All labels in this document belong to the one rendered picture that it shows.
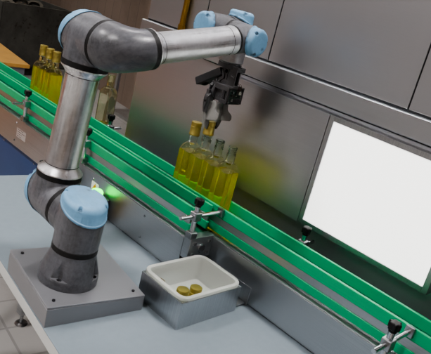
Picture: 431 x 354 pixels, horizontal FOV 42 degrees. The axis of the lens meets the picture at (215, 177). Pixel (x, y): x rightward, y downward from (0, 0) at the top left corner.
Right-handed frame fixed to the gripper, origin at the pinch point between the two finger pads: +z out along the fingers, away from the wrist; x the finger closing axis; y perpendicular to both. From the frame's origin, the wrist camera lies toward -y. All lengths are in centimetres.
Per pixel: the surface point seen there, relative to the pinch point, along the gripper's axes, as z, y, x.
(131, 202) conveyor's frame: 30.9, -11.4, -15.3
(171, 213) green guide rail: 26.8, 6.2, -13.7
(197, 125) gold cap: 2.0, -4.3, -1.0
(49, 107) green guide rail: 23, -86, -5
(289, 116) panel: -9.3, 19.9, 11.8
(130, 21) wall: 22, -427, 285
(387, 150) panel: -11, 53, 12
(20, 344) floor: 117, -58, -19
